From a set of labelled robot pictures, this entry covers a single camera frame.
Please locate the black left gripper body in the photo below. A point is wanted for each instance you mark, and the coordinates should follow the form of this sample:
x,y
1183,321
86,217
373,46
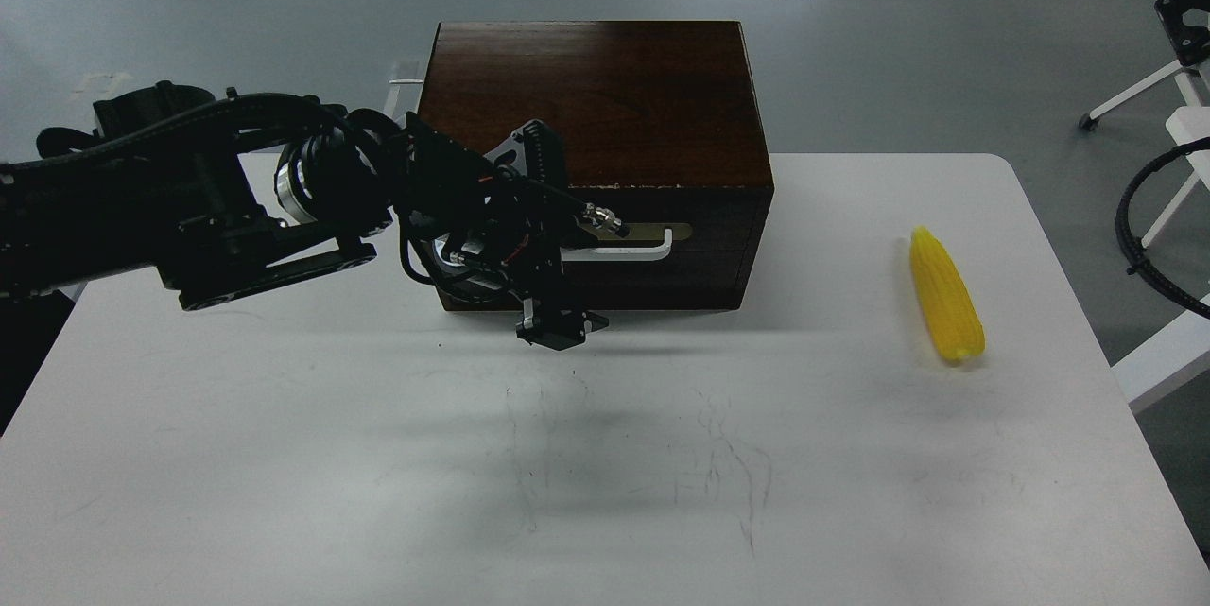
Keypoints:
x,y
497,225

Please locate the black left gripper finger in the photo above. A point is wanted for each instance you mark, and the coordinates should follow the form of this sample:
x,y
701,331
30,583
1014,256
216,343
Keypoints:
x,y
557,322

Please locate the wooden drawer with white handle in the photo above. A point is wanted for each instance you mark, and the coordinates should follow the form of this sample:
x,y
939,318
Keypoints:
x,y
662,256

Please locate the yellow corn cob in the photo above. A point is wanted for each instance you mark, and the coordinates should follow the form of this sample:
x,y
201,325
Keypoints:
x,y
950,317

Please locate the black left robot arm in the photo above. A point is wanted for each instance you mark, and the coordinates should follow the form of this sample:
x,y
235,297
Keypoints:
x,y
229,197

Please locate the dark wooden drawer cabinet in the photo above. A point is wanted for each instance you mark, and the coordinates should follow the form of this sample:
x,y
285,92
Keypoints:
x,y
659,123

